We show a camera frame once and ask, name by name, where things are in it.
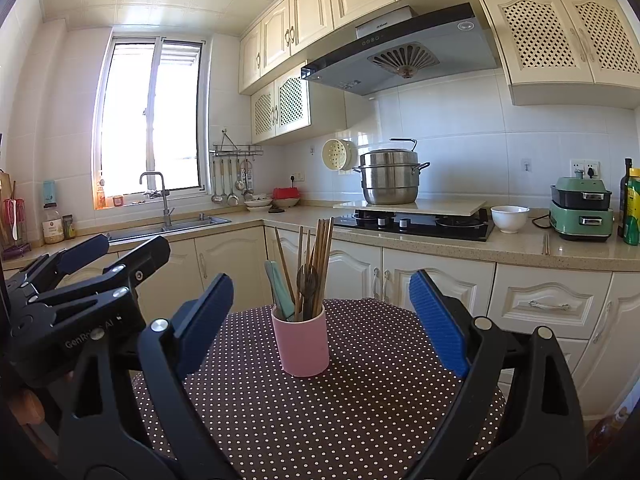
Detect row of hanging metal ladles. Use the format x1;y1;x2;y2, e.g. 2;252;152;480
210;157;256;207

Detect beige stone board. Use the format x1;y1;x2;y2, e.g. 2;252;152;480
332;198;488;216

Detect pink cup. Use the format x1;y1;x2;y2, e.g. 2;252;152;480
270;304;331;377

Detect cream upper kitchen cabinets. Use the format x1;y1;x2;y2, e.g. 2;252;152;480
239;0;621;96

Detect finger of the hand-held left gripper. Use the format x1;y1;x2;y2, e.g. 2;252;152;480
6;233;111;303
29;235;172;308

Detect light blue sheathed knife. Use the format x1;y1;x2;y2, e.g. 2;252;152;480
264;260;297;322

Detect metal wall utensil rack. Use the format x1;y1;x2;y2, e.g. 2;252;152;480
209;129;264;157

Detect clear jar with beige contents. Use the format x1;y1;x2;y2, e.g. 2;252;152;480
41;202;63;245

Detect stainless steel steamer pot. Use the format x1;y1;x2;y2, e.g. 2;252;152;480
352;138;431;206

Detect chrome kitchen faucet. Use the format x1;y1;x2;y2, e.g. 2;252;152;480
139;171;175;227

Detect kitchen window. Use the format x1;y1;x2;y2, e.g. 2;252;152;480
94;35;211;211

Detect brown polka dot tablecloth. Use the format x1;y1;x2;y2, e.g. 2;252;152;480
131;297;507;480

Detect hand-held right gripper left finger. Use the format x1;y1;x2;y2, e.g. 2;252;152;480
56;273;236;480

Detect grey range hood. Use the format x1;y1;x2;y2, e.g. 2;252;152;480
300;2;502;97

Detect white bowl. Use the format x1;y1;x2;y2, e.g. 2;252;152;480
490;205;531;234

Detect small wooden spoon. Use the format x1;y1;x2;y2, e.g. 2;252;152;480
306;270;321;318

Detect bunch of wooden chopsticks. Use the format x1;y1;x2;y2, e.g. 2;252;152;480
274;216;335;322

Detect black gas stove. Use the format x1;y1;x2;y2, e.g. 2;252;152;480
330;207;496;242

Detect stainless steel sink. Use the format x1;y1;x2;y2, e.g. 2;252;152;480
102;214;232;242

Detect green electric cooker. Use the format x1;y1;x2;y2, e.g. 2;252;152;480
549;170;616;242

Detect cream round steamer tray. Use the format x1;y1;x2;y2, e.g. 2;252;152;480
321;138;358;173

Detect person's left hand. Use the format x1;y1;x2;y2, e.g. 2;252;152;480
9;387;47;428

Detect wooden cutting board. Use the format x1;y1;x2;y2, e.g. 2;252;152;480
0;170;13;241

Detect dark red utensil rack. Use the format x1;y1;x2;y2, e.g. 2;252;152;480
0;240;32;262

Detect black spoon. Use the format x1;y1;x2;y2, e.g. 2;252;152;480
296;262;313;321

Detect cream lattice door cabinet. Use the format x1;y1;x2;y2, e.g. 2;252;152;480
477;0;640;107
250;71;313;145

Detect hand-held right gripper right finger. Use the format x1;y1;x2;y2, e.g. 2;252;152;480
408;269;589;480

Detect clear bottle with orange liquid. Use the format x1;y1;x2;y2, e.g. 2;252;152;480
589;402;632;453

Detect yellow green bottle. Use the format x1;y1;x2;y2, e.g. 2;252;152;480
622;167;640;247

